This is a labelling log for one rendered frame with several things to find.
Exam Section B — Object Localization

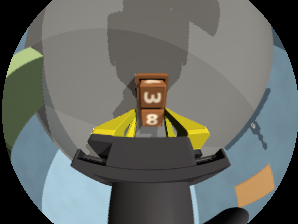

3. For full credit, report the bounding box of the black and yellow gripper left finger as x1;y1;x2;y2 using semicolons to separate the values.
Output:
92;108;137;137

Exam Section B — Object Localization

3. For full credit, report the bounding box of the brown cube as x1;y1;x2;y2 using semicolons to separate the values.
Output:
139;79;166;108
141;108;164;127

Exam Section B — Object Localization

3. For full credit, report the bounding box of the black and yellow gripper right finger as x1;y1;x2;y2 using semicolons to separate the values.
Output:
164;108;210;149

